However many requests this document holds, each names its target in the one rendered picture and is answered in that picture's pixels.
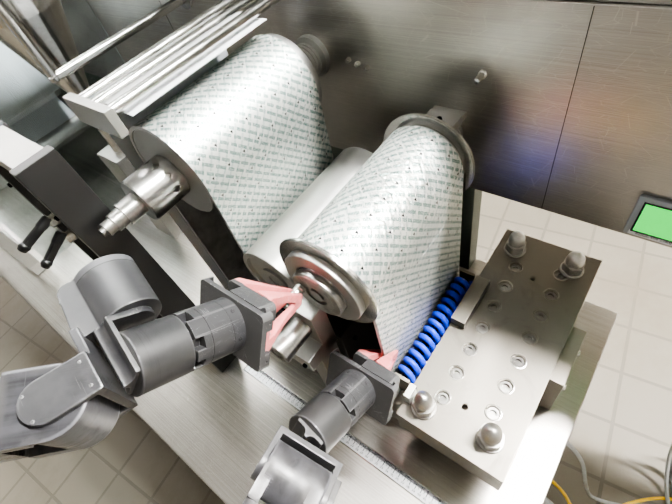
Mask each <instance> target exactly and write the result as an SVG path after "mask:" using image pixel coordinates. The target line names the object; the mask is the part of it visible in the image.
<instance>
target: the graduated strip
mask: <svg viewBox="0 0 672 504"><path fill-rule="evenodd" d="M243 370H244V371H246V372H247V373H248V374H250V375H251V376H252V377H254V378H255V379H256V380H258V381H259V382H260V383H262V384H263V385H264V386H266V387H267V388H268V389H270V390H271V391H272V392H274V393H275V394H276V395H278V396H279V397H281V398H282V399H283V400H285V401H286V402H287V403H289V404H290V405H291V406H293V407H294V408H295V409H297V410H298V411H299V410H300V409H301V408H303V407H304V406H305V405H306V404H307V403H308V402H307V401H305V400H304V399H302V398H301V397H300V396H298V395H297V394H296V393H294V392H293V391H291V390H290V389H289V388H287V387H286V386H284V385H283V384H282V383H280V382H279V381H277V380H276V379H275V378H273V377H272V376H270V375H269V374H268V373H266V372H265V371H264V370H261V371H259V372H256V371H254V370H253V369H252V368H250V367H249V366H248V365H247V366H246V367H245V368H244V369H243ZM339 441H340V442H341V443H342V444H344V445H345V446H346V447H348V448H349V449H350V450H352V451H353V452H354V453H356V454H357V455H358V456H360V457H361V458H362V459H364V460H365V461H367V462H368V463H369V464H371V465H372V466H373V467H375V468H376V469H377V470H379V471H380V472H381V473H383V474H384V475H385V476H387V477H388V478H389V479H391V480H392V481H393V482H395V483H396V484H397V485H399V486H400V487H401V488H403V489H404V490H405V491H407V492H408V493H410V494H411V495H412V496H414V497H415V498H416V499H418V500H419V501H420V502H422V503H423V504H448V503H447V502H446V501H444V500H443V499H441V498H440V497H439V496H437V495H436V494H434V493H433V492H432V491H430V490H429V489H428V488H426V487H425V486H423V485H422V484H421V483H419V482H418V481H416V480H415V479H414V478H412V477H411V476H409V475H408V474H407V473H405V472H404V471H403V470H401V469H400V468H398V467H397V466H396V465H394V464H393V463H391V462H390V461H389V460H387V459H386V458H384V457H383V456H382V455H380V454H379V453H378V452H376V451H375V450H373V449H372V448H371V447H369V446H368V445H366V444H365V443H364V442H362V441H361V440H359V439H358V438H357V437H355V436H354V435H352V434H351V433H350V432H347V433H346V434H345V435H344V436H343V437H342V438H341V439H340V440H339Z"/></svg>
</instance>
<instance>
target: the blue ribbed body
mask: <svg viewBox="0 0 672 504"><path fill-rule="evenodd" d="M469 280H470V278H469V277H468V276H466V275H464V276H463V277H455V278H454V283H451V284H450V286H449V288H450V290H447V291H446V292H445V295H446V297H442V298H441V303H442V304H438V305H437V307H436V308H437V310H438V311H433V312H432V316H433V318H429V319H428V320H427V323H428V324H429V325H430V326H431V327H430V326H428V325H425V326H424V327H423V331H424V332H425V333H426V334H424V333H419V334H418V338H419V340H420V341H422V342H420V341H417V340H416V341H414V342H413V345H414V347H415V348H416V349H417V350H415V349H413V348H410V349H409V350H408V353H409V355H410V356H412V358H410V357H408V356H405V357H404V358H403V361H404V363H405V364H407V366H405V365H402V364H400V365H399V366H398V369H399V371H400V372H402V374H401V375H402V376H404V377H405V378H407V379H409V380H410V382H411V383H414V382H415V381H416V378H415V377H418V376H419V374H420V373H421V369H422V368H424V366H425V365H426V361H427V360H429V358H430V356H431V353H432V352H433V351H434V350H435V348H436V346H435V345H437V344H438V343H439V341H440V337H442V336H443V335H444V333H445V330H446V329H447V328H448V326H449V323H450V322H451V316H452V315H453V313H454V311H455V310H456V308H457V306H458V305H459V303H460V301H461V300H462V298H463V297H464V295H465V293H466V292H467V290H468V288H469V287H470V285H471V283H472V282H473V281H469Z"/></svg>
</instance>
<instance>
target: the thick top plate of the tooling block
mask: <svg viewBox="0 0 672 504"><path fill-rule="evenodd" d="M512 232H514V231H512V230H509V229H507V230H506V232H505V234H504V235H503V237H502V239H501V240H500V242H499V244H498V245H497V247H496V249H495V250H494V252H493V254H492V255H491V257H490V259H489V260H488V262H487V264H486V265H485V267H484V269H483V270H482V272H481V273H480V275H479V276H481V277H483V278H486V279H488V280H490V285H489V288H488V289H487V291H486V293H485V294H484V296H483V298H482V300H481V301H480V303H479V305H478V306H477V308H476V310H475V312H474V313H473V315H472V317H471V319H470V320H469V322H468V324H467V325H466V327H465V329H463V328H461V327H459V326H457V325H454V324H452V323H450V325H449V326H448V328H447V330H446V331H445V333H444V335H443V336H442V338H441V340H440V341H439V343H438V345H437V346H436V348H435V350H434V351H433V353H432V355H431V356H430V358H429V360H428V361H427V363H426V365H425V366H424V368H423V369H422V371H421V373H420V374H419V376H418V378H417V379H416V381H415V383H414V385H416V386H417V392H419V391H427V392H428V393H430V394H431V396H432V398H433V399H434V400H435V402H436V405H437V411H436V414H435V415H434V417H433V418H431V419H429V420H421V419H418V418H417V417H416V416H415V415H414V414H413V412H412V409H411V404H409V403H407V402H406V401H403V403H402V404H401V406H400V408H399V409H398V411H397V413H396V415H397V419H398V422H399V425H400V426H401V427H402V428H404V429H406V430H407V431H409V432H410V433H412V434H413V435H415V436H416V437H418V438H419V439H421V440H422V441H424V442H425V443H427V444H428V445H430V446H431V447H433V448H434V449H436V450H437V451H439V452H440V453H442V454H443V455H445V456H446V457H448V458H449V459H451V460H452V461H454V462H456V463H457V464H459V465H460V466H462V467H463V468H465V469H466V470H468V471H469V472H471V473H472V474H474V475H475V476H477V477H478V478H480V479H481V480H483V481H484V482H486V483H487V484H489V485H490V486H492V487H493V488H495V489H496V490H498V491H499V490H500V488H501V486H502V485H503V483H504V481H505V478H506V476H507V474H508V472H509V469H510V467H511V465H512V463H513V460H514V458H515V456H516V454H517V451H518V449H519V447H520V445H521V442H522V440H523V438H524V436H525V433H526V431H527V429H528V427H529V424H530V422H531V420H532V418H533V415H534V413H535V411H536V409H537V406H538V404H539V402H540V400H541V397H542V395H543V393H544V391H545V388H546V386H547V384H548V382H549V379H550V377H551V375H552V373H553V370H554V368H555V366H556V364H557V362H558V359H559V357H560V355H561V353H562V350H563V348H564V346H565V344H566V341H567V339H568V337H569V335H570V332H571V330H572V328H573V326H574V323H575V321H576V319H577V317H578V314H579V312H580V310H581V308H582V305H583V303H584V301H585V299H586V296H587V294H588V292H589V290H590V287H591V285H592V283H593V281H594V278H595V276H596V274H597V272H598V269H599V267H600V265H601V263H602V261H601V260H598V259H595V258H592V257H589V256H586V255H585V258H586V260H585V263H586V264H585V266H584V274H583V276H582V277H580V278H577V279H571V278H567V277H565V276H564V275H563V274H562V273H561V272H560V265H561V263H562V262H564V260H565V258H566V256H568V254H569V253H571V252H572V250H569V249H566V248H563V247H560V246H557V245H554V244H551V243H548V242H545V241H542V240H539V239H536V238H533V237H530V236H527V235H525V241H526V242H527V243H526V253H525V254H524V255H523V256H521V257H517V258H515V257H510V256H508V255H507V254H506V253H505V251H504V246H505V244H506V242H507V240H508V238H509V236H510V234H511V233H512ZM489 422H493V423H496V424H497V425H499V426H500V428H501V429H502V432H503V433H504V435H505V438H504V439H505V444H504V447H503V449H502V450H501V451H500V452H499V453H496V454H489V453H486V452H484V451H483V450H482V449H481V448H480V447H479V446H478V444H477V441H476V433H477V431H478V429H479V428H480V427H482V425H483V424H484V423H489Z"/></svg>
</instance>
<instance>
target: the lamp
mask: <svg viewBox="0 0 672 504"><path fill-rule="evenodd" d="M633 230H635V231H638V232H642V233H645V234H648V235H652V236H655V237H659V238H662V239H666V240H669V241H672V211H670V210H666V209H662V208H659V207H655V206H651V205H647V204H646V206H645V207H644V209H643V211H642V213H641V215H640V217H639V219H638V221H637V222H636V224H635V226H634V228H633Z"/></svg>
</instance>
